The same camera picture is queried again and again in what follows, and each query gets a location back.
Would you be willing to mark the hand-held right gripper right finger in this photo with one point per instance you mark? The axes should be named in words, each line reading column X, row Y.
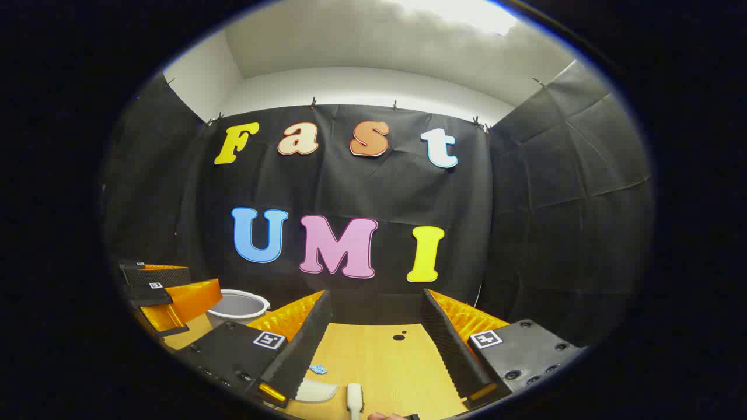
column 449, row 344

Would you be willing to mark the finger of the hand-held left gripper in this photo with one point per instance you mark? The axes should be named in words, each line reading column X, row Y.
column 163, row 276
column 149, row 294

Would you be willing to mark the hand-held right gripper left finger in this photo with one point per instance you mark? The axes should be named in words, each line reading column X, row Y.
column 303, row 344

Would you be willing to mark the blue paper ball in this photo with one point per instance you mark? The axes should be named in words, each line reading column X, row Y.
column 318, row 369

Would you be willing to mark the small grey dustpan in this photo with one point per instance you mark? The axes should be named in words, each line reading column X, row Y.
column 315, row 391

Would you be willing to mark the small grey broom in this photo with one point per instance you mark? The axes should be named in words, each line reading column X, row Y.
column 355, row 399

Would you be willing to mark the grey plastic garbage bin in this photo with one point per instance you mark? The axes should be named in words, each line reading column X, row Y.
column 236, row 309

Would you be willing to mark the wooden desktop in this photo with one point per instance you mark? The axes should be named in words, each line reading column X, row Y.
column 379, row 361

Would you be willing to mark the reddish orange object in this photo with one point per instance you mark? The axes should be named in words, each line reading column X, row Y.
column 385, row 416

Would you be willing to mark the black backdrop cloth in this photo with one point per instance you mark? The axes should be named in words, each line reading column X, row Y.
column 350, row 192

